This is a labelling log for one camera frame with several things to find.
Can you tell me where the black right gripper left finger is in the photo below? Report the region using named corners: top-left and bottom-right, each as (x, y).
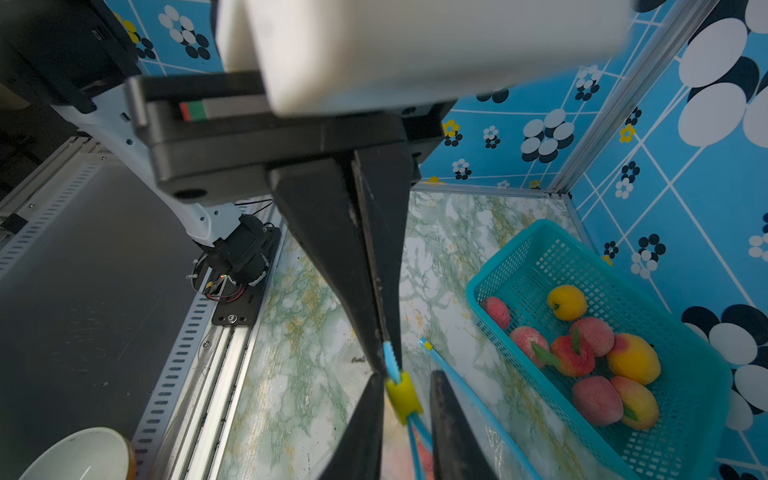
top-left (320, 374), bottom-right (384, 479)

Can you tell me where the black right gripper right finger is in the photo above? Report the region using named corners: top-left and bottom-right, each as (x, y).
top-left (430, 370), bottom-right (497, 480)

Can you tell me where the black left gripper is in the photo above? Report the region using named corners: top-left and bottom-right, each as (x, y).
top-left (125, 72), bottom-right (453, 373)

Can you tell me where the clear zip bag blue zipper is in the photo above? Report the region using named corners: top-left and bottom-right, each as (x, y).
top-left (380, 341), bottom-right (435, 479)

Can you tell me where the pink fuzzy peach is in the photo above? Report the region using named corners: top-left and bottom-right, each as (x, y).
top-left (571, 376), bottom-right (624, 426)

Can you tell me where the yellow round peach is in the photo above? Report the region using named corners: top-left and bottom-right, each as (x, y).
top-left (547, 285), bottom-right (588, 322)

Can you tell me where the teal plastic mesh basket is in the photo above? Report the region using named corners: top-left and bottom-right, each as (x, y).
top-left (466, 220), bottom-right (731, 479)

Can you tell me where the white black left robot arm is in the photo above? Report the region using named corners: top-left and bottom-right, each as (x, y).
top-left (1, 1), bottom-right (450, 378)

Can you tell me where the yellow red peach top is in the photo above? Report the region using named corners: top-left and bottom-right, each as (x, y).
top-left (606, 333), bottom-right (661, 385)

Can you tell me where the white bowl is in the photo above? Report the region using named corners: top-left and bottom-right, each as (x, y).
top-left (20, 427), bottom-right (137, 480)

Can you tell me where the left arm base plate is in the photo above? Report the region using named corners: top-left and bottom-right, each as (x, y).
top-left (188, 220), bottom-right (282, 326)

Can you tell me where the aluminium front rail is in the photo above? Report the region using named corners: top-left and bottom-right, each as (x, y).
top-left (0, 134), bottom-right (289, 480)

